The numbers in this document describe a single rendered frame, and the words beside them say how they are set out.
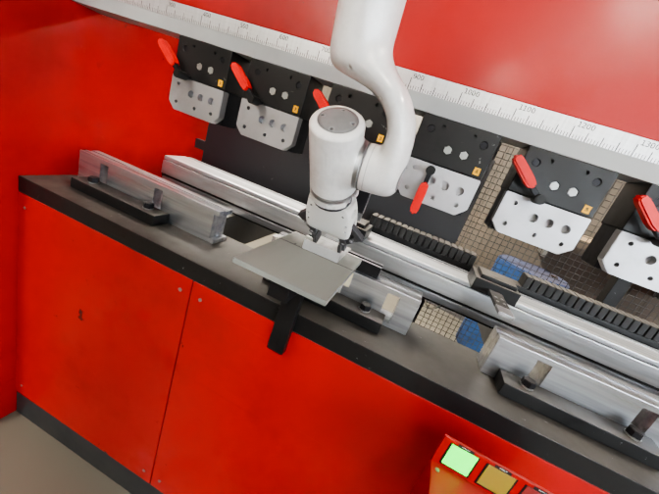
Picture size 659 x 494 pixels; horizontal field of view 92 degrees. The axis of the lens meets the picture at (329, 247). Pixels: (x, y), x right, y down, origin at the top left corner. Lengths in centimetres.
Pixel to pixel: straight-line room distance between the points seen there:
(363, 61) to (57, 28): 90
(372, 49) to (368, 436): 73
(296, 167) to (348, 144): 88
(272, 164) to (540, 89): 99
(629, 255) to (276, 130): 73
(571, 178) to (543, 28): 26
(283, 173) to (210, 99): 57
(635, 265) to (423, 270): 47
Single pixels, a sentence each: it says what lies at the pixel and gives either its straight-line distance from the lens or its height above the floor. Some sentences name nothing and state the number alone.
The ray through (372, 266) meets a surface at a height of 100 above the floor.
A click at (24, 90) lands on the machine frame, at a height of 110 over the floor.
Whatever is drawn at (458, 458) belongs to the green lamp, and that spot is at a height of 81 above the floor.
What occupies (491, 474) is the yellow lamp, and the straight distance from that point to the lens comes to 71.
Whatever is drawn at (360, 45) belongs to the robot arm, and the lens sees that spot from 49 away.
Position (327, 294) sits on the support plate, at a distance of 54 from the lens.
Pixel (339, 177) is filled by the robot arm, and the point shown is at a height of 119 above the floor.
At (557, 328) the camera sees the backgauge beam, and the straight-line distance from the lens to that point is 110.
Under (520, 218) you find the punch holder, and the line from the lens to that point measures 71.
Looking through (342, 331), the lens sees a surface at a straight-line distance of 70.
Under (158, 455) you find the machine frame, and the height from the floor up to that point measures 24.
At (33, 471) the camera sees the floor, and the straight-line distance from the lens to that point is 154.
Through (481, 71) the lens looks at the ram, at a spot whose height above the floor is 143.
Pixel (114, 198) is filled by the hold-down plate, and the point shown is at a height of 90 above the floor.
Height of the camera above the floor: 124
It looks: 18 degrees down
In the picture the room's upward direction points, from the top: 20 degrees clockwise
